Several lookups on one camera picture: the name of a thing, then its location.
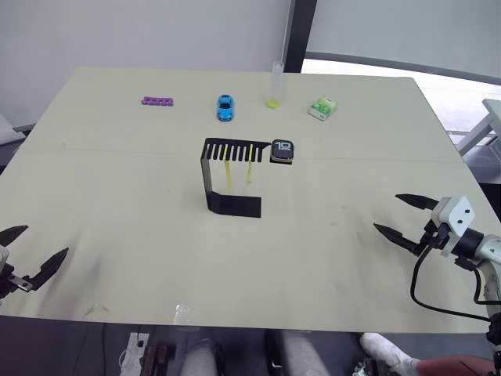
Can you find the black metal comb watch stand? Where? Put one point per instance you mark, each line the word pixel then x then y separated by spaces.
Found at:
pixel 214 184

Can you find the white power strip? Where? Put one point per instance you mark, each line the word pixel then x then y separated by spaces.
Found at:
pixel 134 350

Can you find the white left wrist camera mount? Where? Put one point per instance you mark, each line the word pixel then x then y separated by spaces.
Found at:
pixel 3 258

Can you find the purple toy block strip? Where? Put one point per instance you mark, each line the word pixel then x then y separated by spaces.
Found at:
pixel 157 102

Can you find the green and white small box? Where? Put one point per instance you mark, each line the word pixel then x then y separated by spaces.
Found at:
pixel 323 108

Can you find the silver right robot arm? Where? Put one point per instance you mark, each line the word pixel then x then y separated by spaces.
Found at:
pixel 491 250

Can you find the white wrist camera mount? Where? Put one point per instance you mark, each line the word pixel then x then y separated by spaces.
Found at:
pixel 456 214
pixel 3 258

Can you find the white bench frame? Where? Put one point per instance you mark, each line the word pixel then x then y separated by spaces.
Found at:
pixel 483 127

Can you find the white shoe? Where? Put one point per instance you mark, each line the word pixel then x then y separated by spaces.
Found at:
pixel 387 352

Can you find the grey rounded robot leg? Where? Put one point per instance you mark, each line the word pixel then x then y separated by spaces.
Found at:
pixel 291 352
pixel 201 358

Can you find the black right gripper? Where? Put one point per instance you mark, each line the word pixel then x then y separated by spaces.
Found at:
pixel 430 235

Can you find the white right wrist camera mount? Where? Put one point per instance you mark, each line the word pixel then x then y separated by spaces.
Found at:
pixel 456 214

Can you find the clear tape piece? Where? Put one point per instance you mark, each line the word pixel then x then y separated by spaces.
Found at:
pixel 182 313

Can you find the dark vertical pillar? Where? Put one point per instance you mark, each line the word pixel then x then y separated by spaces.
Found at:
pixel 298 35

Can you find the black square watch body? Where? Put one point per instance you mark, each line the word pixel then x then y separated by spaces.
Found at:
pixel 282 152

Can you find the clear cylinder with yellow base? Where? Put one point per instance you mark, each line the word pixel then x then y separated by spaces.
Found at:
pixel 276 82

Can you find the blue toy car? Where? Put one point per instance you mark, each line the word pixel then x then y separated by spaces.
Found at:
pixel 225 107

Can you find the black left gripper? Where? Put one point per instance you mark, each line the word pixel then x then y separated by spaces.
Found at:
pixel 9 284

